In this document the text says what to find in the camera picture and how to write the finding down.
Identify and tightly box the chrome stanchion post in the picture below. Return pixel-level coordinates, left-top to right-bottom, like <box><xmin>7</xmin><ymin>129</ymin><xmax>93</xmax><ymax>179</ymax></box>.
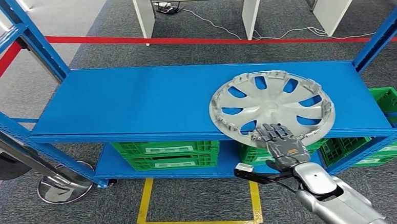
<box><xmin>0</xmin><ymin>115</ymin><xmax>96</xmax><ymax>208</ymax></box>
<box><xmin>17</xmin><ymin>33</ymin><xmax>64</xmax><ymax>85</ymax></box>

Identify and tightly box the long red barrier belt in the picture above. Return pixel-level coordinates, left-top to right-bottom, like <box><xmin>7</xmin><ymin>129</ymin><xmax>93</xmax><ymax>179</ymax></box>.
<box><xmin>45</xmin><ymin>17</ymin><xmax>397</xmax><ymax>62</ymax></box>

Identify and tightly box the blue metal shelf rack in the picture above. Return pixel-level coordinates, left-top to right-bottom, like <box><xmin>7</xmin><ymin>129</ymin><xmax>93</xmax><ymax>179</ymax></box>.
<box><xmin>0</xmin><ymin>0</ymin><xmax>397</xmax><ymax>195</ymax></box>

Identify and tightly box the open green plastic crate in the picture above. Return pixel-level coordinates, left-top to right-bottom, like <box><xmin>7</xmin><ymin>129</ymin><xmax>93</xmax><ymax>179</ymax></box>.
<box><xmin>348</xmin><ymin>86</ymin><xmax>397</xmax><ymax>169</ymax></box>

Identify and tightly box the black stanchion post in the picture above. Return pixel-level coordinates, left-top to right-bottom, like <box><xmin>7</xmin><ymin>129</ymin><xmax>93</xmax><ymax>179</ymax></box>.
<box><xmin>0</xmin><ymin>144</ymin><xmax>33</xmax><ymax>181</ymax></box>

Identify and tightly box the grey plastic wheel cover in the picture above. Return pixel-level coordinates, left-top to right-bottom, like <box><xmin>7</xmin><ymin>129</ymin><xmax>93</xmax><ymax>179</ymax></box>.
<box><xmin>206</xmin><ymin>67</ymin><xmax>338</xmax><ymax>151</ymax></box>

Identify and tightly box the white floor cable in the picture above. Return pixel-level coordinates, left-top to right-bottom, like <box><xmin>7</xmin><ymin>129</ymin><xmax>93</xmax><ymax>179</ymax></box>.
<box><xmin>179</xmin><ymin>0</ymin><xmax>397</xmax><ymax>48</ymax></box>

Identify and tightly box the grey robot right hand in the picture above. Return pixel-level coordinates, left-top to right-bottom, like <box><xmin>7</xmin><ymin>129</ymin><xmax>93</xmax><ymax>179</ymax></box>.
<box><xmin>250</xmin><ymin>120</ymin><xmax>312</xmax><ymax>174</ymax></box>

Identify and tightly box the folded green crate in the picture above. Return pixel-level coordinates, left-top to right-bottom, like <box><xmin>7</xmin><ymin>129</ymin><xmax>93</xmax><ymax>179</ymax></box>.
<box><xmin>319</xmin><ymin>136</ymin><xmax>372</xmax><ymax>168</ymax></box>

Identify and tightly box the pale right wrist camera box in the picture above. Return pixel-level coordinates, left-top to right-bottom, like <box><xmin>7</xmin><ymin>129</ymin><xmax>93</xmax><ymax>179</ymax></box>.
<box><xmin>233</xmin><ymin>162</ymin><xmax>256</xmax><ymax>180</ymax></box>

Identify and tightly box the black power strip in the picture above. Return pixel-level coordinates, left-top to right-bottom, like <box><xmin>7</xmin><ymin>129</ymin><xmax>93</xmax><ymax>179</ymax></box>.
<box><xmin>154</xmin><ymin>1</ymin><xmax>181</xmax><ymax>16</ymax></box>

